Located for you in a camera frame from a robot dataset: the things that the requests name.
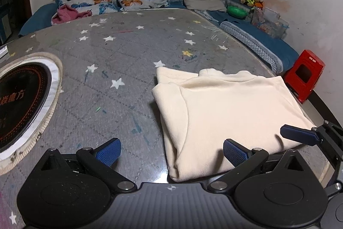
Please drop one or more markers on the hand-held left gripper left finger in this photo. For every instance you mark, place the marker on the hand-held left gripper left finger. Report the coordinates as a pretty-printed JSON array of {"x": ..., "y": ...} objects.
[{"x": 109, "y": 151}]

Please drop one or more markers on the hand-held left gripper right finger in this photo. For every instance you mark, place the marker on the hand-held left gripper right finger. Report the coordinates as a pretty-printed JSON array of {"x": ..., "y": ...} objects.
[{"x": 234, "y": 151}]

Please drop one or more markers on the pink cloth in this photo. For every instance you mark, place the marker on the pink cloth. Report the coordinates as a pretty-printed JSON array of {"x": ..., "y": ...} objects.
[{"x": 69, "y": 15}]

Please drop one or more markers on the white remote control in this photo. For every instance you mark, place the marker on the white remote control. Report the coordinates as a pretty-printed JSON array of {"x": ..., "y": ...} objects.
[{"x": 3, "y": 53}]

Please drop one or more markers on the round black induction cooktop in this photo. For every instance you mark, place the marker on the round black induction cooktop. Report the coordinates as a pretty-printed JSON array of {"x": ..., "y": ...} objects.
[{"x": 21, "y": 100}]

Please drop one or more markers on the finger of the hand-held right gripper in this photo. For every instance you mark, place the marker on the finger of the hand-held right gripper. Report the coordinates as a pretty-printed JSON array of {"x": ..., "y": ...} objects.
[
  {"x": 297, "y": 135},
  {"x": 336, "y": 186}
]

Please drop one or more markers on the yellow and brown plush toys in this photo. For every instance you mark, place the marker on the yellow and brown plush toys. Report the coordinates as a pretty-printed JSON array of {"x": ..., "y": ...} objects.
[{"x": 252, "y": 0}]

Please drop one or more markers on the clear storage box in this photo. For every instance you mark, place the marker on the clear storage box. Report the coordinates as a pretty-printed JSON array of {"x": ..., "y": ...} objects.
[{"x": 269, "y": 22}]

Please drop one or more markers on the red plastic stool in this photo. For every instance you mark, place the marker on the red plastic stool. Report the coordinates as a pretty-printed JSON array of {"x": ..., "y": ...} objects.
[{"x": 304, "y": 76}]

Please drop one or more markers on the blue sofa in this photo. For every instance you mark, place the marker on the blue sofa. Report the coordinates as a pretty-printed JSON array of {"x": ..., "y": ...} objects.
[{"x": 40, "y": 19}]

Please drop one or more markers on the grey star-print tablecloth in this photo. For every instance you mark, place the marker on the grey star-print tablecloth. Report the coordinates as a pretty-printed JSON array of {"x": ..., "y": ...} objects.
[{"x": 120, "y": 52}]

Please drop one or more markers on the cream sweatshirt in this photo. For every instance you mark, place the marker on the cream sweatshirt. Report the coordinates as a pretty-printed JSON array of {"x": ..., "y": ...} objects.
[{"x": 227, "y": 111}]

